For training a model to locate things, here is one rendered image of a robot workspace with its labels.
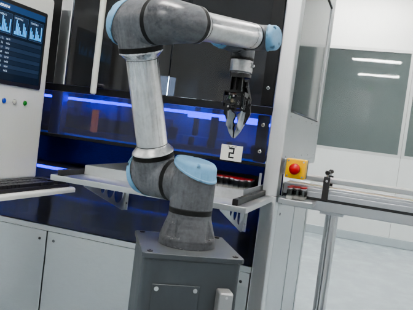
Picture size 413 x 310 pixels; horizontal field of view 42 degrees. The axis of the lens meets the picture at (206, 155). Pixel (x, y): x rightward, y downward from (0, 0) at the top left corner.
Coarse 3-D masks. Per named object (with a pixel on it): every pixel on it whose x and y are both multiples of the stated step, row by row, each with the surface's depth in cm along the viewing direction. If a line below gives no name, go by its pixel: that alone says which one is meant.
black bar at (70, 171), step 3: (81, 168) 199; (84, 168) 200; (60, 171) 185; (63, 171) 186; (66, 171) 188; (69, 171) 189; (72, 171) 191; (75, 171) 193; (78, 171) 195; (81, 171) 197; (84, 171) 199; (60, 174) 185; (63, 174) 186; (66, 174) 188; (69, 174) 190; (72, 174) 191; (75, 174) 193; (78, 174) 195
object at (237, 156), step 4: (224, 144) 208; (224, 148) 208; (228, 148) 208; (236, 148) 207; (240, 148) 206; (224, 152) 208; (228, 152) 208; (232, 152) 207; (236, 152) 207; (240, 152) 206; (220, 156) 209; (224, 156) 208; (232, 156) 207; (236, 156) 207; (240, 156) 206; (228, 160) 208; (232, 160) 207; (236, 160) 207; (240, 160) 206
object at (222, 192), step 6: (216, 186) 182; (258, 186) 200; (216, 192) 182; (222, 192) 182; (228, 192) 181; (234, 192) 180; (240, 192) 180; (246, 192) 184; (252, 192) 192; (228, 198) 181; (234, 198) 180
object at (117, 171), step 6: (126, 162) 229; (90, 168) 197; (96, 168) 197; (102, 168) 196; (108, 168) 214; (114, 168) 219; (120, 168) 224; (126, 168) 229; (84, 174) 198; (90, 174) 197; (96, 174) 197; (102, 174) 196; (108, 174) 195; (114, 174) 194; (120, 174) 194; (126, 180) 193
